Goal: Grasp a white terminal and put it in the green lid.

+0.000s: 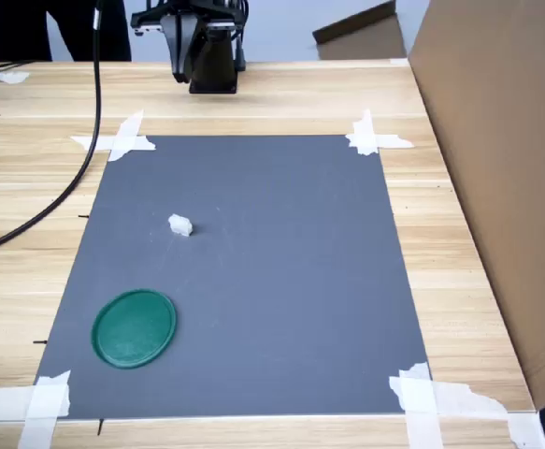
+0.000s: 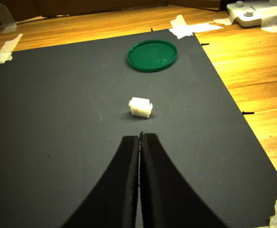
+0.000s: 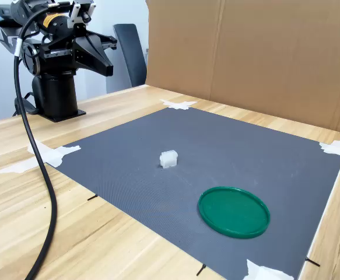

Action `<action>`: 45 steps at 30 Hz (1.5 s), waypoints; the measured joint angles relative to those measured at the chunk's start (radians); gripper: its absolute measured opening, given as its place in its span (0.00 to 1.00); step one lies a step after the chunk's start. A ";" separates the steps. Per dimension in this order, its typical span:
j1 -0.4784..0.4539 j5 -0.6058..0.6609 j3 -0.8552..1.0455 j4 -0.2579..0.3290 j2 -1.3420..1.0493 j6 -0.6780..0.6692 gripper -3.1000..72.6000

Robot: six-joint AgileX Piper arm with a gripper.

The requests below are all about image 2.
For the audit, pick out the dark grey mat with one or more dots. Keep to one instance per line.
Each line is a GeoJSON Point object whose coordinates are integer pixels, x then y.
{"type": "Point", "coordinates": [57, 107]}

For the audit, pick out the small white plastic terminal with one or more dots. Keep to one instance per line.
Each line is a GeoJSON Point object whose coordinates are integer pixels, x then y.
{"type": "Point", "coordinates": [140, 108]}

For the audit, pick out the round green lid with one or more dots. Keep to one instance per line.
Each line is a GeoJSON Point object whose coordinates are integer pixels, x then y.
{"type": "Point", "coordinates": [152, 55]}

